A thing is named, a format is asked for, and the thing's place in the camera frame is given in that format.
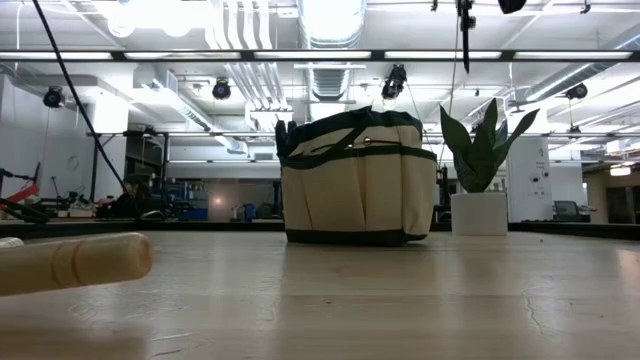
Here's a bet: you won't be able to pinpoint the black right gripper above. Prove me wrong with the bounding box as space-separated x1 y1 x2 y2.
456 0 529 75

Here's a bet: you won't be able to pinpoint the steel trowel wooden handle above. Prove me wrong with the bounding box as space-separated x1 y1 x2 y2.
0 231 156 298

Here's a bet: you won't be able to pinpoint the green snake plant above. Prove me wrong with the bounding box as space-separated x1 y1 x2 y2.
438 97 542 195

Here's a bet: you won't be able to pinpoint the white plant pot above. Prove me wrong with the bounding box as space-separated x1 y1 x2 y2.
449 191 510 238

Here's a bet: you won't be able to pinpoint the dark office chair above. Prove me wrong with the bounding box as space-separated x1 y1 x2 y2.
552 199 596 224

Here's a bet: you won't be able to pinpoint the black ceiling cord reel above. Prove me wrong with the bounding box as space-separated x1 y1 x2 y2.
42 85 66 109
565 82 590 101
211 78 233 101
380 64 408 101

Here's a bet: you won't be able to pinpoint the silver ventilation duct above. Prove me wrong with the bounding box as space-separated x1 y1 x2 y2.
297 0 369 101

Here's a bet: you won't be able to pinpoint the beige gardening bag green straps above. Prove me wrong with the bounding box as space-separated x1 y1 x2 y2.
274 105 439 248

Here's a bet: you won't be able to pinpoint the black hanging cable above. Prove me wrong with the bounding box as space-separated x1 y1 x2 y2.
31 0 132 201

